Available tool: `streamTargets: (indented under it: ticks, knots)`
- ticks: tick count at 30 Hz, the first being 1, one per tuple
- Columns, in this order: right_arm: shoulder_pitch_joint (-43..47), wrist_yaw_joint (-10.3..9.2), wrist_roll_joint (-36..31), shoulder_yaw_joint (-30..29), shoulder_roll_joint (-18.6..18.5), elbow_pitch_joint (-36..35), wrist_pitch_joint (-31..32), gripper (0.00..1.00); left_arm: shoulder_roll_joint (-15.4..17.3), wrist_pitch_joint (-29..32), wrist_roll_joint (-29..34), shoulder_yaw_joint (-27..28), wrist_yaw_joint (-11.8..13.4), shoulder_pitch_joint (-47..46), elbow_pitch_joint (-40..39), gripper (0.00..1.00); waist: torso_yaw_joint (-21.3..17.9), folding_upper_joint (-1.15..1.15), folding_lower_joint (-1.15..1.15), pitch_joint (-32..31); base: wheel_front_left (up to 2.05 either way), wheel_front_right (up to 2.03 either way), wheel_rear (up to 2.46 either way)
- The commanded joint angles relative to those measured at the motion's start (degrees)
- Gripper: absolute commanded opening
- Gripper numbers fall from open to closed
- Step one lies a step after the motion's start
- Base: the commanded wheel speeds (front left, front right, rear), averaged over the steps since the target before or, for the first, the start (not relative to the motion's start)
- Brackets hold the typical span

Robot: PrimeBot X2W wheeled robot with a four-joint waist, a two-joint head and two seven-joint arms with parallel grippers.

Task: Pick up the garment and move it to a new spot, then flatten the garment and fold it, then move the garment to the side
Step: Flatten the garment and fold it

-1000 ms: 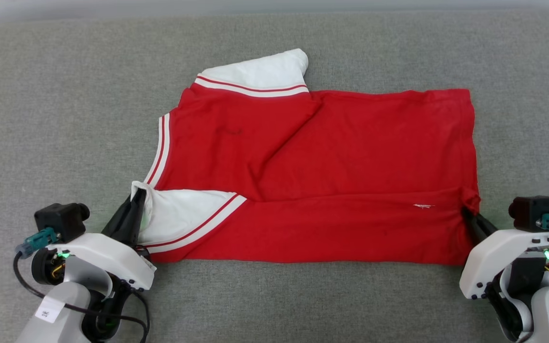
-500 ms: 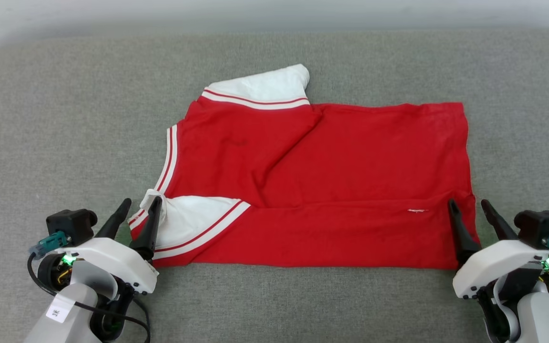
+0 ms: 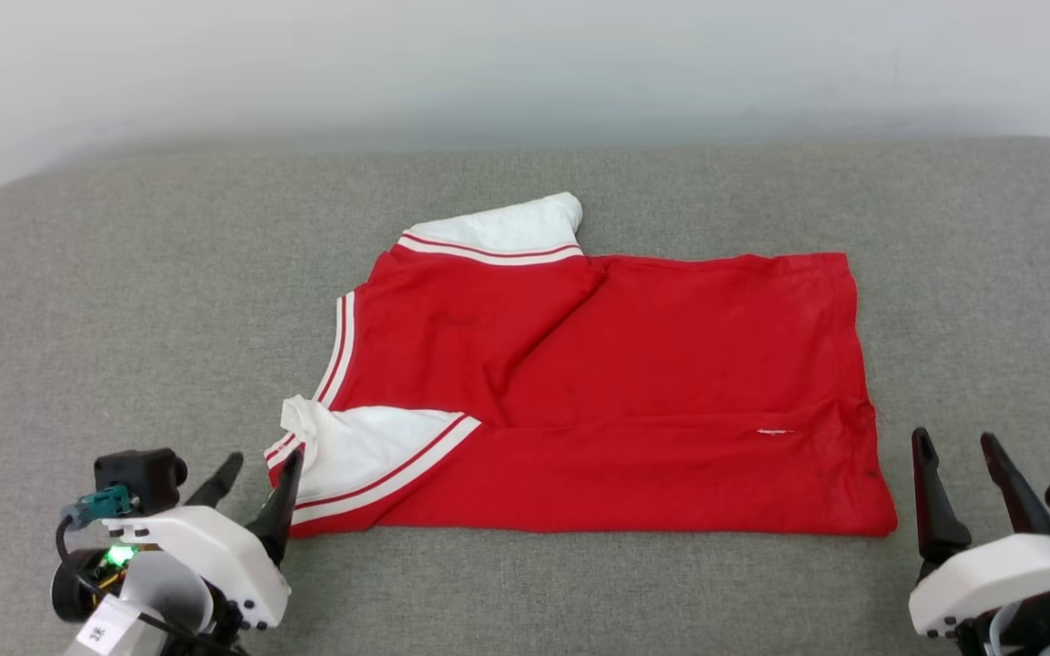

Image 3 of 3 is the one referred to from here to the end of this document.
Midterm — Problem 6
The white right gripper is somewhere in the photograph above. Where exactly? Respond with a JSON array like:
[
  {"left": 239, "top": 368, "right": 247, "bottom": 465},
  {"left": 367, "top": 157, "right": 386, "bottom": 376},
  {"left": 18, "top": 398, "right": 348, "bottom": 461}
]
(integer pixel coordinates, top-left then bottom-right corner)
[{"left": 908, "top": 427, "right": 1050, "bottom": 639}]

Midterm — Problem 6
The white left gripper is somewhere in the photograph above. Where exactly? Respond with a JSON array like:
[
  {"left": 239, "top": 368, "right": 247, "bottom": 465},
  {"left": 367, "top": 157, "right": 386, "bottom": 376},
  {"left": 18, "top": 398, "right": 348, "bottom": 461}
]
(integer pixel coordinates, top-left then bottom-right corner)
[{"left": 102, "top": 444, "right": 305, "bottom": 631}]

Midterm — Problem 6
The red and white t-shirt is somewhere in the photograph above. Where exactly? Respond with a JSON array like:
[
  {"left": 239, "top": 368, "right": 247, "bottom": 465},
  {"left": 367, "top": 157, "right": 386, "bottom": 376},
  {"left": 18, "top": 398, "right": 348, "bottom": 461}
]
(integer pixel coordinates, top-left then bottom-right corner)
[{"left": 263, "top": 191, "right": 900, "bottom": 539}]

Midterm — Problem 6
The white paper label tag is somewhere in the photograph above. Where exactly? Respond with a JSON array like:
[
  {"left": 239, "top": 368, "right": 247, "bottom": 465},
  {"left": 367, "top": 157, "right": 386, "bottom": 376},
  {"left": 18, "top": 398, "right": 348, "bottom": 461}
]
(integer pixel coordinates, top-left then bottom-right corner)
[{"left": 75, "top": 597, "right": 143, "bottom": 652}]

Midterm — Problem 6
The grey fabric sofa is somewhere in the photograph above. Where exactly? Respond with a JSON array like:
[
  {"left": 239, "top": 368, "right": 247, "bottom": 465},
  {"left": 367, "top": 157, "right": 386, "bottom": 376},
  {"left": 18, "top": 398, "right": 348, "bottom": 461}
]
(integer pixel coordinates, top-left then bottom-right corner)
[{"left": 0, "top": 137, "right": 1050, "bottom": 656}]

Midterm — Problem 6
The white right arm cable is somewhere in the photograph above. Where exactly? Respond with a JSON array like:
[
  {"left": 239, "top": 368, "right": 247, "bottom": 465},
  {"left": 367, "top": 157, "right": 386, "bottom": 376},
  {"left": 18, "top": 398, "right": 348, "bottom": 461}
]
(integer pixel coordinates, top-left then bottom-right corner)
[{"left": 986, "top": 606, "right": 1023, "bottom": 656}]

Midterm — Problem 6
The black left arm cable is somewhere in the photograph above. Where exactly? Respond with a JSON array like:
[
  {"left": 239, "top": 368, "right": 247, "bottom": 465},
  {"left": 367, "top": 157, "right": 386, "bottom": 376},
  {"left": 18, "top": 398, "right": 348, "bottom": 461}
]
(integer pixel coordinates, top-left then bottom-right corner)
[{"left": 55, "top": 512, "right": 248, "bottom": 656}]

